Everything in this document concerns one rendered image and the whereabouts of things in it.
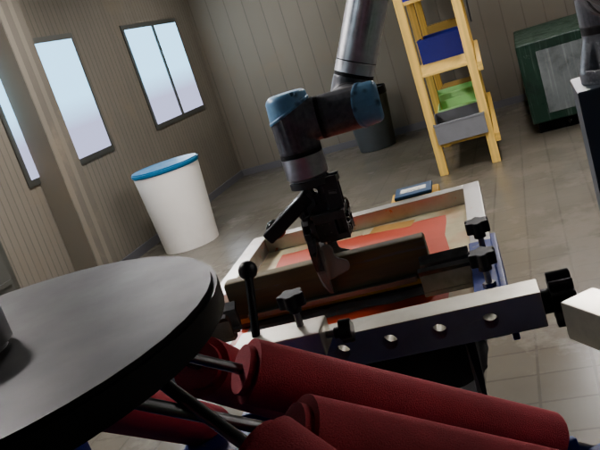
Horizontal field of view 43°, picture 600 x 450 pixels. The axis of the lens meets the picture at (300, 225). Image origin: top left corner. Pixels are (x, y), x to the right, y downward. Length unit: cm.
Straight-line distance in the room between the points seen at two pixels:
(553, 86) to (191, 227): 337
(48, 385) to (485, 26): 870
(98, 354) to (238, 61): 919
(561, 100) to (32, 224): 451
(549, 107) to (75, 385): 674
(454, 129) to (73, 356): 600
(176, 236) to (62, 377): 629
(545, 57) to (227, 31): 417
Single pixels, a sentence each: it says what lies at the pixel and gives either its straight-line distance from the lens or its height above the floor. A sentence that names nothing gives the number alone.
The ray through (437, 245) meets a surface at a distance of 158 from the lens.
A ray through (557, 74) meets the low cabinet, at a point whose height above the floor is 48.
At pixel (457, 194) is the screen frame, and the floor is 98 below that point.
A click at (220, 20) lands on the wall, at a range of 958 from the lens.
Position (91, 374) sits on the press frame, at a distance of 37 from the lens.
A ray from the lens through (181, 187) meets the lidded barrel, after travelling 656.
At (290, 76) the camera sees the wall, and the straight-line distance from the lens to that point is 937.
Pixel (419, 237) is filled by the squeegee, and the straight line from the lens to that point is 133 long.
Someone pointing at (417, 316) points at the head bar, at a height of 104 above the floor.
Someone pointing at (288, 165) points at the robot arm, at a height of 124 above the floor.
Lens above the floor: 144
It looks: 13 degrees down
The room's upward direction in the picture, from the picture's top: 18 degrees counter-clockwise
